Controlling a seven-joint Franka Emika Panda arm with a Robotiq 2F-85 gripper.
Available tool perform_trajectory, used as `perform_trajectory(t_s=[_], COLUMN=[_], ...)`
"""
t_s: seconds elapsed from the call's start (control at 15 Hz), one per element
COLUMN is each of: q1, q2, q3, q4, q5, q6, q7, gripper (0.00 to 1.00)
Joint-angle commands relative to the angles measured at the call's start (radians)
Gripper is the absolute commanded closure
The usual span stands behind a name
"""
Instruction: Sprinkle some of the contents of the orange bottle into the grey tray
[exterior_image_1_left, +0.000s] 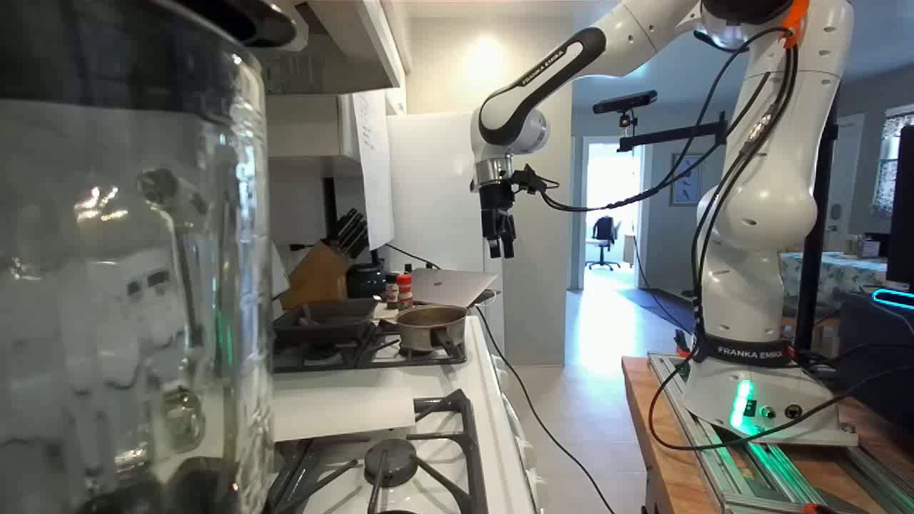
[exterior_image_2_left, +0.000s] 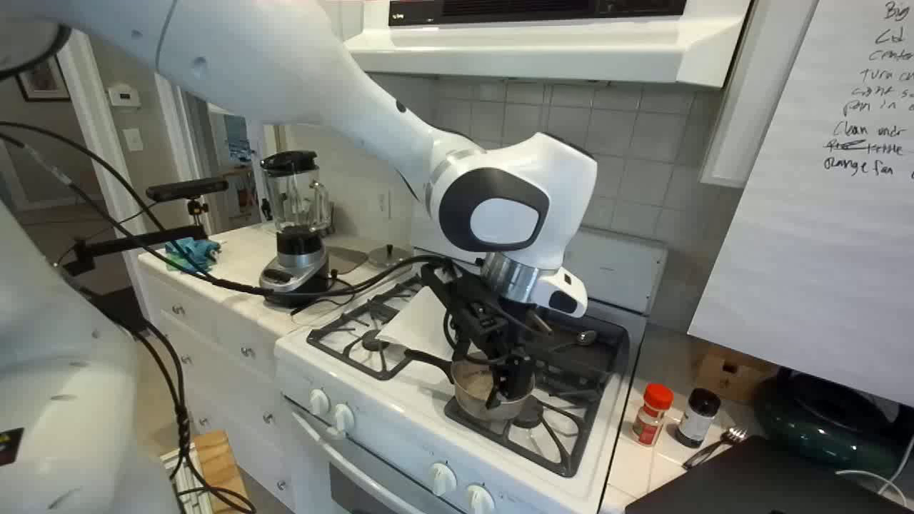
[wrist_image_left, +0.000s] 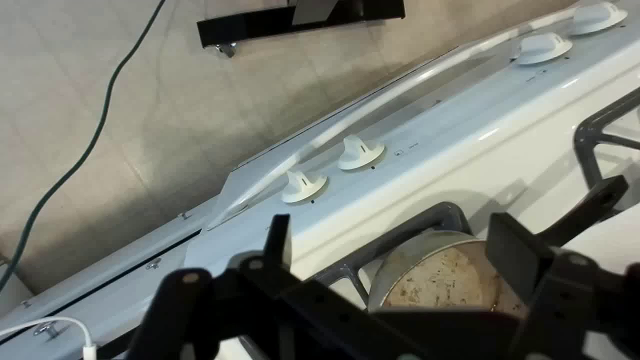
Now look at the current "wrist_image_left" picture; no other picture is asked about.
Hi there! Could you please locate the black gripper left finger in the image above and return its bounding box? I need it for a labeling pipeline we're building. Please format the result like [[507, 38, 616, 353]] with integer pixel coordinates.
[[127, 212, 322, 360]]

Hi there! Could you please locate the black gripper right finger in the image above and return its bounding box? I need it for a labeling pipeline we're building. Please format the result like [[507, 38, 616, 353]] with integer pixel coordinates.
[[485, 210, 640, 360]]

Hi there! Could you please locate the white stove knob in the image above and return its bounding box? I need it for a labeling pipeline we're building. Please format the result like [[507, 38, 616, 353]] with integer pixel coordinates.
[[515, 30, 576, 69], [279, 168, 331, 206], [568, 0, 631, 38], [334, 135, 389, 174]]

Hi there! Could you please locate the grey metal saucepan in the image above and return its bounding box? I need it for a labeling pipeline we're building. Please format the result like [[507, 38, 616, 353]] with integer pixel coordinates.
[[367, 174, 632, 319]]

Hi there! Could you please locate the black burner grate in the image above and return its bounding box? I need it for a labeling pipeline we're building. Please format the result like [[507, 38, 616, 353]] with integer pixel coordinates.
[[572, 87, 640, 196], [312, 200, 477, 309]]

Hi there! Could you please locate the white gas stove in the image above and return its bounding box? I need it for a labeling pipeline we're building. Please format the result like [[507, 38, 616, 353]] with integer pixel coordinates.
[[0, 0, 640, 360]]

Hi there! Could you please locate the black stand base bar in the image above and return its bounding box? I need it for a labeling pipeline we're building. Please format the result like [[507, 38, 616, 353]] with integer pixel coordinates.
[[197, 0, 409, 61]]

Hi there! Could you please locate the oven door handle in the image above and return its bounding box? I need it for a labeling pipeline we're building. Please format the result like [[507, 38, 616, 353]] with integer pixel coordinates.
[[199, 12, 582, 237]]

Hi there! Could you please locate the thin dark power cable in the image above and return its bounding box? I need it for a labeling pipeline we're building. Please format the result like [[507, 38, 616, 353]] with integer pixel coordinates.
[[0, 0, 169, 293]]

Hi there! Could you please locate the white usb cable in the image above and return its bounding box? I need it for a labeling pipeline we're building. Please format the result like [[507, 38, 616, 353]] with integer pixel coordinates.
[[0, 314, 100, 360]]

